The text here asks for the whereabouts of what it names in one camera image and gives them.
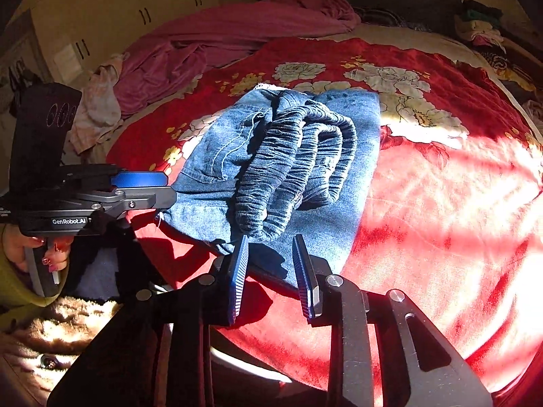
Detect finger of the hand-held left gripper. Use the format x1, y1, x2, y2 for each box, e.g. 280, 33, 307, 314
108, 171, 169, 191
91, 187, 178, 224

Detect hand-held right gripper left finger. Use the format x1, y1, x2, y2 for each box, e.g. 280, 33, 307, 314
46, 233, 251, 407

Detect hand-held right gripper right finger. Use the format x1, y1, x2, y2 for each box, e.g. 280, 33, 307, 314
292, 234, 495, 407

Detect blue denim pants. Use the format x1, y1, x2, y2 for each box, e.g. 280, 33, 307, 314
159, 82, 381, 293

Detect person's left forearm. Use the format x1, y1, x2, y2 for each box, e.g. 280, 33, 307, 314
0, 254, 65, 332

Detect person's left hand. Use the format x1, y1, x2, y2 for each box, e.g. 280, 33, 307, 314
1, 225, 76, 274

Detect dark hanging clothes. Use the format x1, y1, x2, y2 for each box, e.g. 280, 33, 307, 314
0, 57, 39, 116

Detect pale pink garment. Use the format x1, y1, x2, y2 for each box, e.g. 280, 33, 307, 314
70, 53, 130, 156

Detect cream wardrobe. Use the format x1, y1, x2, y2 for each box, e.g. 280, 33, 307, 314
30, 0, 222, 94

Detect red floral blanket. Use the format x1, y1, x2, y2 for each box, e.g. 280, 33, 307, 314
104, 36, 543, 399

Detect brown fluffy coat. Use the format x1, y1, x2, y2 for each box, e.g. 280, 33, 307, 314
0, 297, 125, 393

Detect pink cloth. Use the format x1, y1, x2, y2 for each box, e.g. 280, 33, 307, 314
114, 0, 362, 117

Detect dark patterned pillow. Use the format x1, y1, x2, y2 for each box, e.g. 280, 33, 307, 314
352, 6, 425, 30

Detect pile of folded clothes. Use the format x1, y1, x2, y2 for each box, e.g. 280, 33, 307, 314
456, 0, 543, 94

